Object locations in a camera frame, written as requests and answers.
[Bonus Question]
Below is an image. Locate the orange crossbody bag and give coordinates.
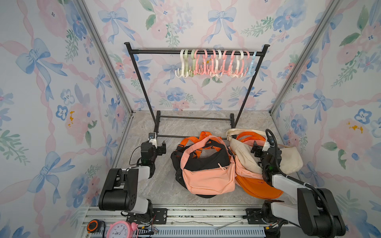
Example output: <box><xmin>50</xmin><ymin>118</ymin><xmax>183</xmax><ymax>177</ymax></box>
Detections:
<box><xmin>233</xmin><ymin>131</ymin><xmax>284</xmax><ymax>200</ymax></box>
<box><xmin>176</xmin><ymin>131</ymin><xmax>221</xmax><ymax>158</ymax></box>

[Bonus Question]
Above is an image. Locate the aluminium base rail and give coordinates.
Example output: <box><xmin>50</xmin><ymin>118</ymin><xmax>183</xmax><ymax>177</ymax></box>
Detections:
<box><xmin>78</xmin><ymin>203</ymin><xmax>337</xmax><ymax>238</ymax></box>

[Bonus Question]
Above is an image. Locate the black corrugated cable conduit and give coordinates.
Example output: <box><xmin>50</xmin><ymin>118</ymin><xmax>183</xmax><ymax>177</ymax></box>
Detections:
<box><xmin>264</xmin><ymin>128</ymin><xmax>337</xmax><ymax>238</ymax></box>

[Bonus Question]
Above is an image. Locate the white hook leftmost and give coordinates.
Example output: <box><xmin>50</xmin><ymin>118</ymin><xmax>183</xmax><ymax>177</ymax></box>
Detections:
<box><xmin>175</xmin><ymin>49</ymin><xmax>187</xmax><ymax>78</ymax></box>

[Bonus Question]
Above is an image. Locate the light blue hook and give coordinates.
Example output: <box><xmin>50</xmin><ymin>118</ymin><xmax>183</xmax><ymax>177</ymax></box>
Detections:
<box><xmin>246</xmin><ymin>51</ymin><xmax>257</xmax><ymax>76</ymax></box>

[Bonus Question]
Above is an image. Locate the orange black tape measure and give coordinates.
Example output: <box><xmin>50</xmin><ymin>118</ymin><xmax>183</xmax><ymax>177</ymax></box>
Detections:
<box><xmin>86</xmin><ymin>219</ymin><xmax>106</xmax><ymax>234</ymax></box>

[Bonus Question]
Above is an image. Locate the beige crossbody bag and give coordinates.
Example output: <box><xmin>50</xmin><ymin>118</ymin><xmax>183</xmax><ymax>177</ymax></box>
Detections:
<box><xmin>226</xmin><ymin>129</ymin><xmax>303</xmax><ymax>179</ymax></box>

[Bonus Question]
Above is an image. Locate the black clothes rack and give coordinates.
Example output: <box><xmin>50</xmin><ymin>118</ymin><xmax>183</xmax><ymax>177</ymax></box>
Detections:
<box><xmin>124</xmin><ymin>42</ymin><xmax>270</xmax><ymax>138</ymax></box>

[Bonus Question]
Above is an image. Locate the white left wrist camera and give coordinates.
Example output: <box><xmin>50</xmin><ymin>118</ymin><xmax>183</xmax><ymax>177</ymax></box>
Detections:
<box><xmin>148</xmin><ymin>132</ymin><xmax>157</xmax><ymax>148</ymax></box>

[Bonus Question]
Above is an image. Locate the black crossbody bag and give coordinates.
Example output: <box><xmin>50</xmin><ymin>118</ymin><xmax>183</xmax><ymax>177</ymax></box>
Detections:
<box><xmin>171</xmin><ymin>138</ymin><xmax>234</xmax><ymax>199</ymax></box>

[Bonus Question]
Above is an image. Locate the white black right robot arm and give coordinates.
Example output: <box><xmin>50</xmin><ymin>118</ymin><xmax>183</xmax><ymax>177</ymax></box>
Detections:
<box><xmin>247</xmin><ymin>141</ymin><xmax>346</xmax><ymax>238</ymax></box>

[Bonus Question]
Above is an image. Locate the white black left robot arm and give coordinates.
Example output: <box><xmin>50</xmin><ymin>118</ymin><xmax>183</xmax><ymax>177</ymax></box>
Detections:
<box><xmin>98</xmin><ymin>141</ymin><xmax>166</xmax><ymax>214</ymax></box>

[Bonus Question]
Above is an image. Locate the pink alarm clock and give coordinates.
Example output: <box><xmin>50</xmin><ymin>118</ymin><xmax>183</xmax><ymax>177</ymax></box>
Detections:
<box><xmin>106</xmin><ymin>221</ymin><xmax>139</xmax><ymax>238</ymax></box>

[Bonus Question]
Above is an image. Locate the pink crossbody bag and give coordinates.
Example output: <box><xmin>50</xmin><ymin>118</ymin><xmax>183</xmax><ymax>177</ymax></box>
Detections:
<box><xmin>179</xmin><ymin>135</ymin><xmax>236</xmax><ymax>196</ymax></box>
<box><xmin>230</xmin><ymin>139</ymin><xmax>266</xmax><ymax>184</ymax></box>

